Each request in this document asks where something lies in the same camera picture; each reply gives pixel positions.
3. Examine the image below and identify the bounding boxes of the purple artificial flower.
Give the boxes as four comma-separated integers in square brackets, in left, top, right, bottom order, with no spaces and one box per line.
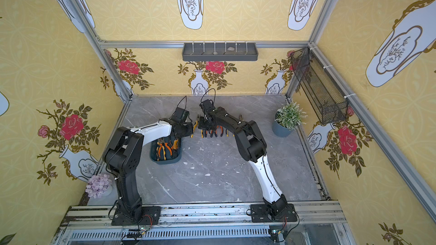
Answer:
[85,174,112,198]

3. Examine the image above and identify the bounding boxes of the orange black needle pliers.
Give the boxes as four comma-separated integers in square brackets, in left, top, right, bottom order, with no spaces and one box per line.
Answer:
[203,130,215,138]

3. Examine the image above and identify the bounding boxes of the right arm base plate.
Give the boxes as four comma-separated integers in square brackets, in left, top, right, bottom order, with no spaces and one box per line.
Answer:
[248,204,298,223]

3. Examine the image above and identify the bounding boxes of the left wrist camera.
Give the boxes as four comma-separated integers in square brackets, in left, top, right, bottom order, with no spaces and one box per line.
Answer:
[170,107,190,123]

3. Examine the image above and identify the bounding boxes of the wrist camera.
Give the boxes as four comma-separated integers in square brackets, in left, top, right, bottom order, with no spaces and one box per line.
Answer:
[200,99,216,114]
[170,107,190,123]

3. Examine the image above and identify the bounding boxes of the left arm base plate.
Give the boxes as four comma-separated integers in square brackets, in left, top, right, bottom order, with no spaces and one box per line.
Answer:
[111,206,161,226]

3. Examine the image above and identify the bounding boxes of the green white artificial plant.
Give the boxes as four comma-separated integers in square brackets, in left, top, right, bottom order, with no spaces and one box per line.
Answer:
[275,102,307,130]

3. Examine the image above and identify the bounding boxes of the yellow black large pliers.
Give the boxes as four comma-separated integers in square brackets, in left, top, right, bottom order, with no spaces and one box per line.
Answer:
[190,115,200,138]

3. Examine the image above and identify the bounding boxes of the black wire mesh basket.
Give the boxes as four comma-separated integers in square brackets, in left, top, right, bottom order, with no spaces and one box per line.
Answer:
[290,48,349,125]

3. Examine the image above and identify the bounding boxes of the orange long-nose pliers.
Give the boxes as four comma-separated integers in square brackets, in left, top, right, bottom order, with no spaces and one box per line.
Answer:
[215,125,224,137]

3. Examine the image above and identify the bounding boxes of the grey wall shelf tray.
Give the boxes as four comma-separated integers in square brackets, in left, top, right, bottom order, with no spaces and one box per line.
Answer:
[182,42,259,62]

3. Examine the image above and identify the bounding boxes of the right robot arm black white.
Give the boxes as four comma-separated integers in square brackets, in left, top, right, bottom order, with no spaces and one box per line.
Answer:
[198,102,288,220]

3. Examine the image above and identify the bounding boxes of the teal storage box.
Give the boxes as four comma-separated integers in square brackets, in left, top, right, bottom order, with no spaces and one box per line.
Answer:
[149,136,182,164]

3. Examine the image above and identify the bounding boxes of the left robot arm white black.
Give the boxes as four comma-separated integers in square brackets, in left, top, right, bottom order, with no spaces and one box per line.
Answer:
[104,119,193,222]

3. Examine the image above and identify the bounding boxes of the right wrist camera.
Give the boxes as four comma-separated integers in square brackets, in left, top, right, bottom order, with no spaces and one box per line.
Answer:
[200,99,216,114]

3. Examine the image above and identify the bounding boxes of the blue plant pot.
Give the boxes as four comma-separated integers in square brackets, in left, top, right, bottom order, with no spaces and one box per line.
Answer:
[272,120,293,138]

